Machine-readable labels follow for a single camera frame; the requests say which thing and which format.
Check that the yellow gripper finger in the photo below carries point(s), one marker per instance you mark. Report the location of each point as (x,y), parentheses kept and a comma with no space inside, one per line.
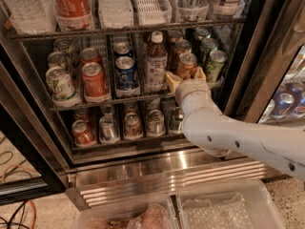
(173,81)
(199,74)

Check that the orange can front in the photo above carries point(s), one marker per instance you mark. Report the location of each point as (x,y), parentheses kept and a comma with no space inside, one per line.
(186,66)

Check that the orange can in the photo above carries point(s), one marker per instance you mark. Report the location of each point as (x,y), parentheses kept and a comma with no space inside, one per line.
(180,46)
(171,37)
(186,66)

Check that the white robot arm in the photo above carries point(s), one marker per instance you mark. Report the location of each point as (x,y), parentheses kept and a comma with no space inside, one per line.
(205,126)

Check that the orange can middle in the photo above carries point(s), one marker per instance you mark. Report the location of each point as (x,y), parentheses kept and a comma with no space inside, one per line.
(180,46)

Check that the green can bottom shelf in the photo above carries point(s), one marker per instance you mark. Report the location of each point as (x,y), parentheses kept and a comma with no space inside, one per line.
(176,120)

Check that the orange can back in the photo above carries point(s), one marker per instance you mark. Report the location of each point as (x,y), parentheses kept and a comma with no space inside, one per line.
(171,37)

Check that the blue Pepsi can front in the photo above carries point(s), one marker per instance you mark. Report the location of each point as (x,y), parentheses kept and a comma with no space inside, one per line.
(126,73)

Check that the blue pepsi can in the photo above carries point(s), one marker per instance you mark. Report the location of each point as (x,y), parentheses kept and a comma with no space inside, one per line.
(126,73)
(122,49)

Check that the white can bottom shelf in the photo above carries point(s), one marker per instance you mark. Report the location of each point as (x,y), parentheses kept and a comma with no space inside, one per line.
(156,125)

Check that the blue Pepsi can back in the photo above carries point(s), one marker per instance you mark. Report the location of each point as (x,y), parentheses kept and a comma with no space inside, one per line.
(122,49)

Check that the brown can bottom shelf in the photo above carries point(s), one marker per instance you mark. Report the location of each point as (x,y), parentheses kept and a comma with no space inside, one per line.
(132,124)

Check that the white empty shelf tray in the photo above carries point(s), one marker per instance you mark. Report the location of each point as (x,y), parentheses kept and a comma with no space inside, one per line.
(153,12)

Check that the red soda can front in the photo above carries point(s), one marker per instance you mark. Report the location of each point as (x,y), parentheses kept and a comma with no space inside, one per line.
(94,79)

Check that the red soda can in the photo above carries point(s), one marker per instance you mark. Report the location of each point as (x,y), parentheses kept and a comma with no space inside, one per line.
(94,79)
(90,55)

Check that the silver can bottom shelf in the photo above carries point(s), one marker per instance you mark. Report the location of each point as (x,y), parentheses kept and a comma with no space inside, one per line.
(107,127)

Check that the red soda can back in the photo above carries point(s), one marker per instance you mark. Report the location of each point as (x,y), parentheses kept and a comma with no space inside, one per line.
(90,55)

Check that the red can bottom shelf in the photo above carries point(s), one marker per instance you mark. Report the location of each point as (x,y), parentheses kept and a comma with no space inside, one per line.
(82,132)

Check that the white green can front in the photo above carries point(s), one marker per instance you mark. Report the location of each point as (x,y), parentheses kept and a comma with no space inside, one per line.
(60,83)

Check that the white green can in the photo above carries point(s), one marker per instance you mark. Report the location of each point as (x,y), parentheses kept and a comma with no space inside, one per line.
(66,46)
(57,59)
(60,83)

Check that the white green can back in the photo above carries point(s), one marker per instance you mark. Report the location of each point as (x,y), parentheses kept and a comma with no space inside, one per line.
(66,46)

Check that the white green can middle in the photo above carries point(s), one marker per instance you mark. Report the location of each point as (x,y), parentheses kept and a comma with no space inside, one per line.
(57,59)

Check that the brown tea bottle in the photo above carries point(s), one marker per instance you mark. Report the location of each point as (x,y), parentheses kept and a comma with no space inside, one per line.
(156,62)

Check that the red Coca-Cola bottle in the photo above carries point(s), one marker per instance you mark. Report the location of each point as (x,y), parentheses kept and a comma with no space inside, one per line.
(74,10)

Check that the left clear plastic bin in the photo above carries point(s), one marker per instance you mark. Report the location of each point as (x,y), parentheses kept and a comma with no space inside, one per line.
(141,212)

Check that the clear plastic bin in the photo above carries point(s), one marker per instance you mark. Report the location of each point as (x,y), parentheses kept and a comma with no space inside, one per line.
(232,204)
(141,212)

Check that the right clear plastic bin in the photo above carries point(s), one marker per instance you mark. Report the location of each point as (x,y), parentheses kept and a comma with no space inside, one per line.
(232,204)

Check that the clear water bottle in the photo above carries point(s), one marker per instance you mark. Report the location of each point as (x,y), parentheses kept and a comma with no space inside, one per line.
(32,16)

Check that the fridge door frame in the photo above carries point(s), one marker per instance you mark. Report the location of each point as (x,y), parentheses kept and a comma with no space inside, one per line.
(271,36)

